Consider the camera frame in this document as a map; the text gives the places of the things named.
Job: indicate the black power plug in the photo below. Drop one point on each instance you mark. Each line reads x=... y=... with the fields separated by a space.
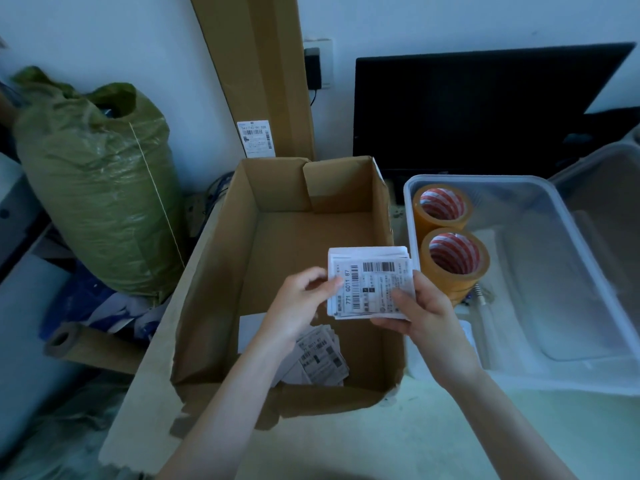
x=313 y=69

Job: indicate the person's left forearm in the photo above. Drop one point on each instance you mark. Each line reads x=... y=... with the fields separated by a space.
x=225 y=409

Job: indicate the green woven sack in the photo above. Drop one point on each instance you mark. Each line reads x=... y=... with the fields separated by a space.
x=100 y=189

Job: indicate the white label sheet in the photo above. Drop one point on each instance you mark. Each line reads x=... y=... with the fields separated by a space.
x=256 y=138

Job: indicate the clear plastic bin lid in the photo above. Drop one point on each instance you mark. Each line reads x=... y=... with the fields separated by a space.
x=607 y=204

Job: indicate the white wall socket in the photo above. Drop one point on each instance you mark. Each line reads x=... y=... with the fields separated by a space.
x=320 y=62

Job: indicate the person's left hand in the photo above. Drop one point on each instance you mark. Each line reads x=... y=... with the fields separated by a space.
x=292 y=309

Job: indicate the person's right hand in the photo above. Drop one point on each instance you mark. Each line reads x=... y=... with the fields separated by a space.
x=434 y=324

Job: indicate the pile of loose shipping labels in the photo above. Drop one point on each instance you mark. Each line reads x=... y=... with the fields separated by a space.
x=315 y=357

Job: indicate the clear plastic storage bin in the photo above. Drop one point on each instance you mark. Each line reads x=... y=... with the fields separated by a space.
x=525 y=284

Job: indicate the person's right forearm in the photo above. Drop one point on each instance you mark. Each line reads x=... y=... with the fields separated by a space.
x=505 y=429

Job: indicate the tan packing tape roll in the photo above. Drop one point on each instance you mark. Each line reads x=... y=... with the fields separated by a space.
x=442 y=204
x=454 y=259

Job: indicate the person's left thumb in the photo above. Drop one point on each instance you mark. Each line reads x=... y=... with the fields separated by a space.
x=327 y=288

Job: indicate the person's right thumb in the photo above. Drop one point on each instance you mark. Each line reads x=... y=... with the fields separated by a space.
x=406 y=300

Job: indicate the white paper sheet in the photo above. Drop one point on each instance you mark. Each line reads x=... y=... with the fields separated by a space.
x=250 y=332

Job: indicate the stack of white shipping labels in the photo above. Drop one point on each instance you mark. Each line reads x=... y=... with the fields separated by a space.
x=371 y=282

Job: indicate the brown cardboard tube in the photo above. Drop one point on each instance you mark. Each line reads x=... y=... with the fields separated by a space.
x=90 y=347

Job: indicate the tall flat cardboard box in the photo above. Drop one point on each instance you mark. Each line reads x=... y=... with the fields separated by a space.
x=260 y=74

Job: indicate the open brown cardboard box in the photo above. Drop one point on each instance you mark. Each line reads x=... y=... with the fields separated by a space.
x=280 y=274

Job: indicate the black computer monitor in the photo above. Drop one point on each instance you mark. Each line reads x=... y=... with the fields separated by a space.
x=475 y=109

